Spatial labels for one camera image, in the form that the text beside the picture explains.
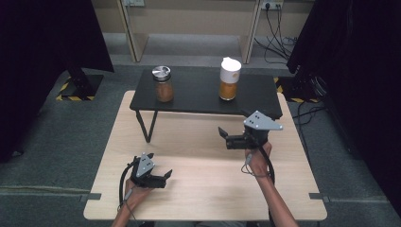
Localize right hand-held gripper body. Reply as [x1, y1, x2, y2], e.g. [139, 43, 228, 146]
[225, 110, 284, 150]

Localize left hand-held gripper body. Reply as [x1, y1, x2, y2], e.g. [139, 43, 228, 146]
[130, 152, 168, 189]

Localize yellow spice jar white lid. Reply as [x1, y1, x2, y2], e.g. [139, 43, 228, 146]
[218, 56, 243, 101]

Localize black shelf with metal legs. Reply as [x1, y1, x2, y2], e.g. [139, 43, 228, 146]
[129, 67, 284, 144]

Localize brown spice jar silver lid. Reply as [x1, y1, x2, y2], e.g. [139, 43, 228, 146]
[151, 65, 175, 103]

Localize person's left hand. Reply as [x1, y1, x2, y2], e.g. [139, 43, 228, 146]
[124, 178, 153, 210]

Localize person's right hand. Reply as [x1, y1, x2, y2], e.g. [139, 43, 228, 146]
[244, 141, 273, 178]

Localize black stand base striped tape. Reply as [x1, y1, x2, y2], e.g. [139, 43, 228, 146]
[272, 75, 323, 104]
[56, 66, 105, 102]

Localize grey floor tape strip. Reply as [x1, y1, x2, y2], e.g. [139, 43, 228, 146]
[78, 192, 103, 203]
[308, 191, 331, 203]

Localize black curtain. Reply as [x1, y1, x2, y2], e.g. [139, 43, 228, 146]
[0, 0, 115, 164]
[287, 0, 401, 218]

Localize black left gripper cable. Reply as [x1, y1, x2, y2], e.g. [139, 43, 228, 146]
[118, 160, 137, 207]

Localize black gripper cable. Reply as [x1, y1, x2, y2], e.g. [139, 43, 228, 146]
[258, 145, 277, 227]
[118, 160, 137, 207]

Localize thin grey right gripper cable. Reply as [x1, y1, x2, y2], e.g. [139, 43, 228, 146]
[240, 152, 272, 179]

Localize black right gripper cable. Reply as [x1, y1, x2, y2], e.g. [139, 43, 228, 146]
[258, 145, 277, 227]

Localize black floor cable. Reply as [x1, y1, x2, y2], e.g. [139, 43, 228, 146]
[291, 100, 327, 166]

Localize light wooden frame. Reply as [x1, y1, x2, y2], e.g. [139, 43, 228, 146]
[116, 0, 150, 63]
[237, 0, 264, 65]

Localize black floor cables bundle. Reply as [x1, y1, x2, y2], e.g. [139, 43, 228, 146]
[253, 3, 299, 66]

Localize white wall socket with plugs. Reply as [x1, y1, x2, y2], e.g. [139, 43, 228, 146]
[260, 0, 285, 11]

